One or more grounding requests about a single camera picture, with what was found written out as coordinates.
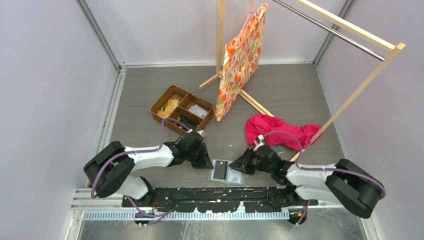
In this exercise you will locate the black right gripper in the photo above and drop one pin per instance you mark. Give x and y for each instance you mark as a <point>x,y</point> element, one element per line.
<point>242,163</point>

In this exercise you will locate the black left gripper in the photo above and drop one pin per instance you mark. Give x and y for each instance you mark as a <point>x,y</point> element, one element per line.
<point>204,162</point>

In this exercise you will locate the black card from holder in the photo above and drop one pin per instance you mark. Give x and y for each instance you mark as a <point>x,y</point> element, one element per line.
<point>220,170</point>

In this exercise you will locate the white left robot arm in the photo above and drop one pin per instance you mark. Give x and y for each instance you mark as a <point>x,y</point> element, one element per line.
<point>109,171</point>

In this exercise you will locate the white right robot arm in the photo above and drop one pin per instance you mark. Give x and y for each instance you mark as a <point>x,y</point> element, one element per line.
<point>342,183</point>

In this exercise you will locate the black VIP cards in basket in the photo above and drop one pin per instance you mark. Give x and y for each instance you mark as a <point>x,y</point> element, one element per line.
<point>186,123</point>

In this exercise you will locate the white VIP cards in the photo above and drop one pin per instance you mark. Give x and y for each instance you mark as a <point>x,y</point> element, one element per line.
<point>198,111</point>

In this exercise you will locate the gold VIP cards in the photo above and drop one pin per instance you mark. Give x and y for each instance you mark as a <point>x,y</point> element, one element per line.
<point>168,109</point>

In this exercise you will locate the pink cloth garment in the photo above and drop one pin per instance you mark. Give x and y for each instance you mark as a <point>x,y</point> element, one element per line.
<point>278,132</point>

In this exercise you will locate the brown woven divided basket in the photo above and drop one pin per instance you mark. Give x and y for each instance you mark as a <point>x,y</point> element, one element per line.
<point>177,107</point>

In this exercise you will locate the floral orange paper bag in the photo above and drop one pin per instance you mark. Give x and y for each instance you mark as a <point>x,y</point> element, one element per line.
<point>241,60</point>

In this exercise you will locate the wooden clothes rack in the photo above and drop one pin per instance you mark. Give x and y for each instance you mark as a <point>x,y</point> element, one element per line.
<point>337,22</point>

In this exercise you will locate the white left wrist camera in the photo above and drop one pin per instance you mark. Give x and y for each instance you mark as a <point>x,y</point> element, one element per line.
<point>202,133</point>

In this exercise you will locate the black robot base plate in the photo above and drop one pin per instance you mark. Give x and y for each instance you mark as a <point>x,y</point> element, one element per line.
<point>264,199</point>

